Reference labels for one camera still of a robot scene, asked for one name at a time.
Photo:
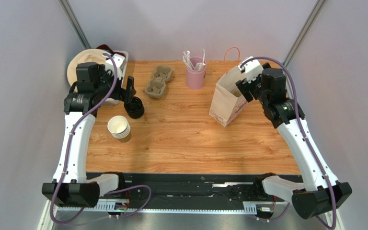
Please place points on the wrapped white straw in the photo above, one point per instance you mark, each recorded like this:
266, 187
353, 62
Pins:
199, 66
203, 59
187, 61

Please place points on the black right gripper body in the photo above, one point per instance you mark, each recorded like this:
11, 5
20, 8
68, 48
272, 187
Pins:
246, 89

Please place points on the brown paper cup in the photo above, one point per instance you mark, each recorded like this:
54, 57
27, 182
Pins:
118, 125

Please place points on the aluminium frame post right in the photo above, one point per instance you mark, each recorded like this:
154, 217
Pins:
311, 19

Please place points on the beige bucket hat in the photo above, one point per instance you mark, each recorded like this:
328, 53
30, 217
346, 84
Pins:
91, 55

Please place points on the aluminium frame post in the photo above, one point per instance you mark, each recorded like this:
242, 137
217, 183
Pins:
72, 18
311, 19

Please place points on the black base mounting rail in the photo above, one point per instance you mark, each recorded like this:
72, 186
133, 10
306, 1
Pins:
193, 192

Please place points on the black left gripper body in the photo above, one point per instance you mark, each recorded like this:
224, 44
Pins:
107, 82

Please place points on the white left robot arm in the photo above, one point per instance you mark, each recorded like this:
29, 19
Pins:
70, 186

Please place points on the white paper takeout bag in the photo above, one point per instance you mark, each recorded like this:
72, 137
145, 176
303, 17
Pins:
225, 107

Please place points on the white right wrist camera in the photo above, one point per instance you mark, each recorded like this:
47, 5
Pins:
251, 68

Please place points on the dark red cloth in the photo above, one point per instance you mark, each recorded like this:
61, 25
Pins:
106, 48

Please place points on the aluminium frame post left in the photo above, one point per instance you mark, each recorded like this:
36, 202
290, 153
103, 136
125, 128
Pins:
72, 18

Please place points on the pink straw holder cup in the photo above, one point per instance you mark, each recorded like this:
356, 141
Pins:
195, 79

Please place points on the stack of black lids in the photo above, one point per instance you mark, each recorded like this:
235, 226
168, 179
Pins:
135, 108

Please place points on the stack of brown paper cups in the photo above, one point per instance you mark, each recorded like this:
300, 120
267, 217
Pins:
123, 135

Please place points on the white plastic basket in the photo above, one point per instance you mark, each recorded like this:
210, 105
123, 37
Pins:
91, 74

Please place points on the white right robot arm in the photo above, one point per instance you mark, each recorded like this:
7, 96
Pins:
321, 191

